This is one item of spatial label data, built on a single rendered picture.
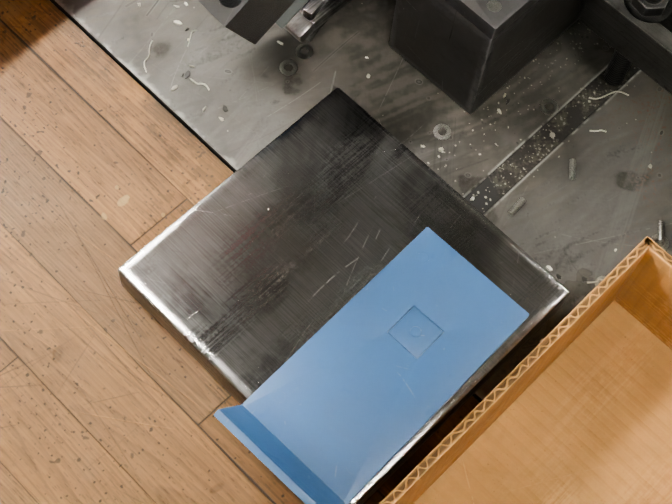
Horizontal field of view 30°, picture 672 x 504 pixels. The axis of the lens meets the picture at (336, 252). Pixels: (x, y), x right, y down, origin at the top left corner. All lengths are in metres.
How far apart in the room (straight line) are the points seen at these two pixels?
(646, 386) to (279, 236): 0.20
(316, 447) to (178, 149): 0.19
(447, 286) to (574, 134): 0.13
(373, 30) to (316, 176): 0.11
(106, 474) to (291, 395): 0.10
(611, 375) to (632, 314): 0.04
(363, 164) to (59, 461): 0.22
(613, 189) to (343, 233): 0.16
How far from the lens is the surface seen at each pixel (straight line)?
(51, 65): 0.73
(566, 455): 0.64
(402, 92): 0.72
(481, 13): 0.65
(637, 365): 0.67
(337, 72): 0.72
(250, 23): 0.44
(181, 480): 0.63
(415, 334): 0.63
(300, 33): 0.64
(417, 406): 0.62
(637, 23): 0.68
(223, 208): 0.66
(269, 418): 0.61
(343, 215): 0.66
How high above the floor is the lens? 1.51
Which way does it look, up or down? 65 degrees down
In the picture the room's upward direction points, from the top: 8 degrees clockwise
